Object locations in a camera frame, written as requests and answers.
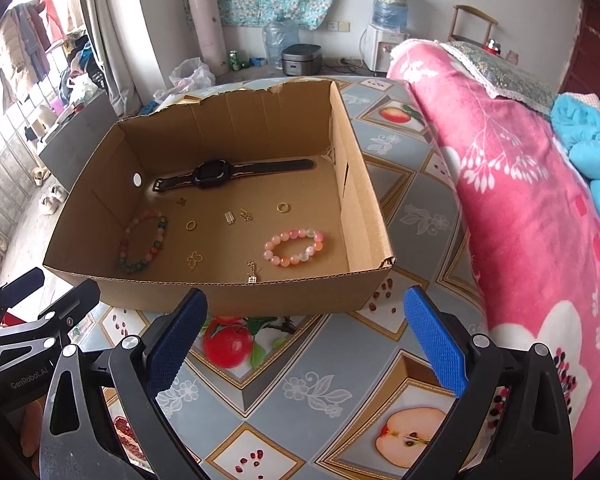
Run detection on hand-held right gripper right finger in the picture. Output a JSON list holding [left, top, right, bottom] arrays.
[[403, 284, 574, 480]]

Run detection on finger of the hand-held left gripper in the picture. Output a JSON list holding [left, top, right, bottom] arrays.
[[0, 268, 47, 332], [34, 278, 102, 350]]

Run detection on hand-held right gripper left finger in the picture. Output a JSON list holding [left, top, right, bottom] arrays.
[[39, 287, 212, 480]]

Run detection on brown cardboard box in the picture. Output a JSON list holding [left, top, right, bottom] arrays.
[[42, 75, 397, 317]]

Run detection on multicolour bead bracelet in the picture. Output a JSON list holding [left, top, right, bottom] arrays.
[[115, 209, 169, 275]]

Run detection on pink orange bead bracelet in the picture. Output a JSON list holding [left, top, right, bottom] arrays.
[[263, 228, 326, 268]]

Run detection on black wrist watch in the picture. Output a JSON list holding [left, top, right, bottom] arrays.
[[152, 158, 315, 194]]

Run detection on person's left hand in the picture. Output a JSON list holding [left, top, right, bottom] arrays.
[[18, 401, 46, 457]]

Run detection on white shoes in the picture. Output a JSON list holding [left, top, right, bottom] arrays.
[[31, 166, 69, 217]]

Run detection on fruit print tablecloth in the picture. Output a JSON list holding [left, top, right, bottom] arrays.
[[80, 76, 502, 480]]

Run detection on pink floral blanket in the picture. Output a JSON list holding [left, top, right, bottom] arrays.
[[387, 38, 600, 480]]

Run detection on grey cabinet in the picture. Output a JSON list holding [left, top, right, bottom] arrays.
[[36, 91, 119, 194]]

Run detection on pile of clothes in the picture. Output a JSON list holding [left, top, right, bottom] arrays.
[[61, 34, 112, 107]]

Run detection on hanging clothes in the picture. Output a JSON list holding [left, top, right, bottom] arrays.
[[0, 0, 77, 112]]

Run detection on blue quilt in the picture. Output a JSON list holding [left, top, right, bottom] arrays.
[[549, 92, 600, 282]]

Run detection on white plastic bag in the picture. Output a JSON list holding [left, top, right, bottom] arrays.
[[168, 57, 216, 94]]

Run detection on lace pillow cover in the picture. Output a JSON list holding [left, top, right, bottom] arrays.
[[439, 39, 559, 117]]

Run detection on white curtain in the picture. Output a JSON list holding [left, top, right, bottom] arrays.
[[74, 0, 157, 107]]

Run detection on white water dispenser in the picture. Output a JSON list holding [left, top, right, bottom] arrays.
[[362, 24, 411, 74]]

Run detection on pink paper roll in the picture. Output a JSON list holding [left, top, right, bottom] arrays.
[[187, 0, 229, 79]]

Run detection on grey rice cooker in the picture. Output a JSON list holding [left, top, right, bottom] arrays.
[[281, 43, 324, 77]]

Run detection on empty clear water jug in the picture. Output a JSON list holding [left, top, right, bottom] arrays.
[[262, 12, 301, 71]]

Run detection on wooden chair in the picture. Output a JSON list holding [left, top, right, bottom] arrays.
[[449, 4, 499, 44]]

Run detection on brown wooden wardrobe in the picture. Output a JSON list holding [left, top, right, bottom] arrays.
[[564, 0, 600, 107]]

